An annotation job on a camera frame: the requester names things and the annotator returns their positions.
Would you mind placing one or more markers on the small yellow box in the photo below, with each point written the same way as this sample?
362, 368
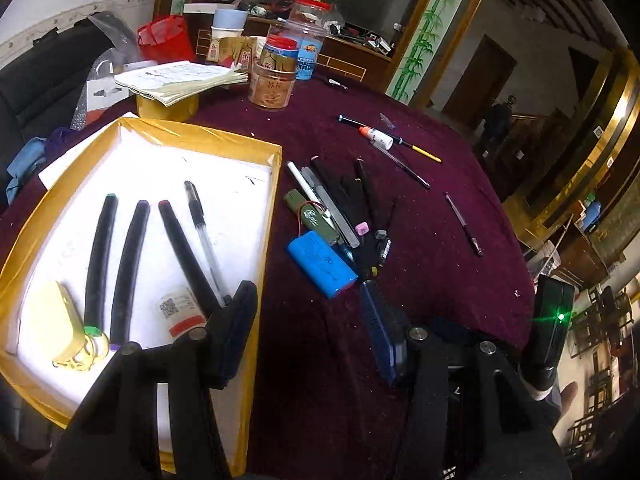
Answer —
167, 110

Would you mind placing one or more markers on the black marker pink cap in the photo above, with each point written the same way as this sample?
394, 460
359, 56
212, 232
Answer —
340, 195

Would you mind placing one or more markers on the small black silver pen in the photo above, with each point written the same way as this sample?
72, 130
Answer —
337, 83

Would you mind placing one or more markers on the white glue bottle orange cap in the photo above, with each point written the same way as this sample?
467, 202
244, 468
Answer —
377, 137

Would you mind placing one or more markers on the orange jar with red lid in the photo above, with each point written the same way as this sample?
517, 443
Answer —
272, 85

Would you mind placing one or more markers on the red bag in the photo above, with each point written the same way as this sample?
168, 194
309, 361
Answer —
165, 40

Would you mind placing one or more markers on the white cup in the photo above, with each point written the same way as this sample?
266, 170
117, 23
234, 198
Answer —
225, 33

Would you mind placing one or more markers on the white paper sheet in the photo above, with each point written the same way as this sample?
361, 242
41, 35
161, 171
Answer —
65, 160

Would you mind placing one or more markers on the maroon velvet tablecloth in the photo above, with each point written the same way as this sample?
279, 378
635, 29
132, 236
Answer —
440, 285

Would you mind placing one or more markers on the blue cup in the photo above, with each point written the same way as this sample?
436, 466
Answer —
230, 19

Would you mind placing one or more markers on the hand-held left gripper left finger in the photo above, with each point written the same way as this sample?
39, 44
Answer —
232, 340

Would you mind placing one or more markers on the clear jar with red lid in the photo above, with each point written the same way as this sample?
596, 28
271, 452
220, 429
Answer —
312, 20

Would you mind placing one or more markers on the black marker purple cap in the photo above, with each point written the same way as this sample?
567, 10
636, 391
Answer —
127, 270

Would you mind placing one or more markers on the bamboo painted panel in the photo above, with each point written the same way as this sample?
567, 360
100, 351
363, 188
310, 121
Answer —
425, 45

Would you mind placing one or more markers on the blue cloth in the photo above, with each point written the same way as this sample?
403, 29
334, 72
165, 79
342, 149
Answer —
25, 165

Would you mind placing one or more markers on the paper booklet stack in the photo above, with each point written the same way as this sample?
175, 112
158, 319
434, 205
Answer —
180, 80

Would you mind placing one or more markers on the clear gel pen black cap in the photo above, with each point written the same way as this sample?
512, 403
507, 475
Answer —
205, 240

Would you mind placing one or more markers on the white cardboard packaging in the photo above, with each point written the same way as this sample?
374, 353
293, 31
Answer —
102, 92

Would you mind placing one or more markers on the black marker red cap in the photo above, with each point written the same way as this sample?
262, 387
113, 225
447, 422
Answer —
185, 255

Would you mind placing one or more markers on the brown wooden door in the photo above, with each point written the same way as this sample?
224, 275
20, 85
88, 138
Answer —
480, 75

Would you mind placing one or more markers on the black pen with yellow end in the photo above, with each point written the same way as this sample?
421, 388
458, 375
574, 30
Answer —
350, 121

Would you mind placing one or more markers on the black marker white label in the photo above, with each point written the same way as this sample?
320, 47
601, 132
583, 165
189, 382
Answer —
384, 250

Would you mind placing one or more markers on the black marker green cap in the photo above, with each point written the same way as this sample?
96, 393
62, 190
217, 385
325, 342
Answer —
100, 260

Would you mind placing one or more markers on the brown printed packet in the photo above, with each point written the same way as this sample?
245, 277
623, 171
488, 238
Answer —
220, 51
245, 55

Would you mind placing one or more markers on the dark red pen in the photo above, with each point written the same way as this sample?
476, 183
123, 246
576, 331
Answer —
465, 225

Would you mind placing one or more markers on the blue battery pack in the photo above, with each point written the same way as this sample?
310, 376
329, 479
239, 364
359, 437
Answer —
322, 265

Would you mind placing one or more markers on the short black marker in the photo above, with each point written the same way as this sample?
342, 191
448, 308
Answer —
369, 260

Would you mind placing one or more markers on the person's right hand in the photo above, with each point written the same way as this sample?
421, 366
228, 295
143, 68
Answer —
569, 399

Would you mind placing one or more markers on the wooden mirror cabinet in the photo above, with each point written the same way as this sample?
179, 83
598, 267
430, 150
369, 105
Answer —
350, 62

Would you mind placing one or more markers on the stacked wooden chairs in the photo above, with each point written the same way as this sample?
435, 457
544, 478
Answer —
600, 340

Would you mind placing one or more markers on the white tube with red band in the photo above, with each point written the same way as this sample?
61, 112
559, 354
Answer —
177, 310

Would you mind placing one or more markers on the frosted grey pen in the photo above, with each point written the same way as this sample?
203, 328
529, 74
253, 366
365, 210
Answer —
316, 184

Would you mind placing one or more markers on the white pen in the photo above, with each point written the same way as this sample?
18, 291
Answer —
300, 180

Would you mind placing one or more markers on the green rectangular lighter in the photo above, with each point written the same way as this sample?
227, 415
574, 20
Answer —
307, 215

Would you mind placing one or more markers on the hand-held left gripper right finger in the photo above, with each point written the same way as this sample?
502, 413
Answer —
382, 340

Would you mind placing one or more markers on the black marker grey cap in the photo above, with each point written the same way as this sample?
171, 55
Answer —
370, 200

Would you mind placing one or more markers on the clear jar with blue label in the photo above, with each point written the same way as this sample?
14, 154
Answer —
306, 60

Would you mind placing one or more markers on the black padded bar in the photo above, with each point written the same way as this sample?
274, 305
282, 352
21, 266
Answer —
45, 85

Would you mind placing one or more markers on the pale yellow plastic block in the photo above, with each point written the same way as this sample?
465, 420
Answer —
50, 320

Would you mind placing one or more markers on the clear gel pen black grip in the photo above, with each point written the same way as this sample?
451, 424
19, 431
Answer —
410, 172

